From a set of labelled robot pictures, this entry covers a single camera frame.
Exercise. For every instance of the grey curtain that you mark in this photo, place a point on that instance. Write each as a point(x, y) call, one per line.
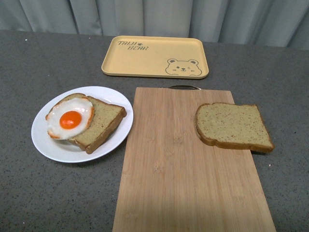
point(260, 22)

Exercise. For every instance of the bamboo cutting board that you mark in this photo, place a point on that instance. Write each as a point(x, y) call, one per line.
point(172, 182)

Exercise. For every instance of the yellow bear tray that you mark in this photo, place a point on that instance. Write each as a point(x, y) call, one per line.
point(160, 57)

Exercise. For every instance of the white round plate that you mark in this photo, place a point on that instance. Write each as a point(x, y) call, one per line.
point(64, 151)

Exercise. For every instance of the bread slice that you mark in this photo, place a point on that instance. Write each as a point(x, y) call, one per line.
point(106, 119)
point(231, 126)

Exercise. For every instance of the fried egg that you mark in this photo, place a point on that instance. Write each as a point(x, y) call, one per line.
point(69, 118)

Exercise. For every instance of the metal cutting board handle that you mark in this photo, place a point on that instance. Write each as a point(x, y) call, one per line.
point(184, 87)

